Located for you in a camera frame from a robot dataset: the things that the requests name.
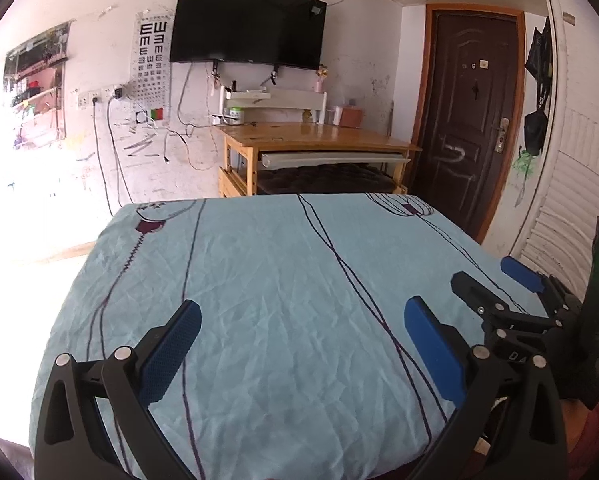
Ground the white louvered door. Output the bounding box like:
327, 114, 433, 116
512, 0, 599, 295

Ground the dark brown entrance door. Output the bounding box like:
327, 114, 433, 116
411, 4, 525, 242

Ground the dark brown tufted bench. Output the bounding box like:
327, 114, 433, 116
257, 164, 398, 195

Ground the light blue patterned tablecloth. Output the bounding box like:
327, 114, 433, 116
32, 194, 542, 479

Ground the black hanging bag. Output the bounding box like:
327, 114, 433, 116
524, 18, 553, 156

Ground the pink tissue box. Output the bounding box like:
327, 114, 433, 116
333, 106, 365, 129

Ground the wooden desk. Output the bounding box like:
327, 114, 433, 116
212, 122, 421, 198

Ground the white shelf on desk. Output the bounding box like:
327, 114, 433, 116
211, 86, 328, 125

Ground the eye test chart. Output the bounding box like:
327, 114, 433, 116
128, 10, 173, 125

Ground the black power cable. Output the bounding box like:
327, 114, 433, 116
91, 86, 136, 217

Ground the wall shelf with items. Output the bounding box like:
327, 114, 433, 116
3, 22, 70, 150

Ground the black wall television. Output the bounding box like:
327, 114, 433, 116
170, 0, 327, 70

